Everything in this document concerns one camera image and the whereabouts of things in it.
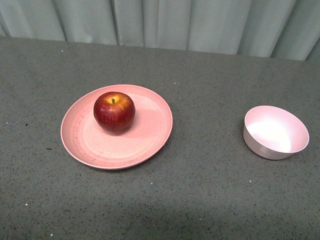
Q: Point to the red yellow apple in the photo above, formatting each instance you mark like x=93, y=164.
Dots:
x=114, y=112

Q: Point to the pink round plate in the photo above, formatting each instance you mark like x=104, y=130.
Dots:
x=88, y=143

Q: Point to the white pleated curtain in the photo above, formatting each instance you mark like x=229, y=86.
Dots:
x=283, y=29

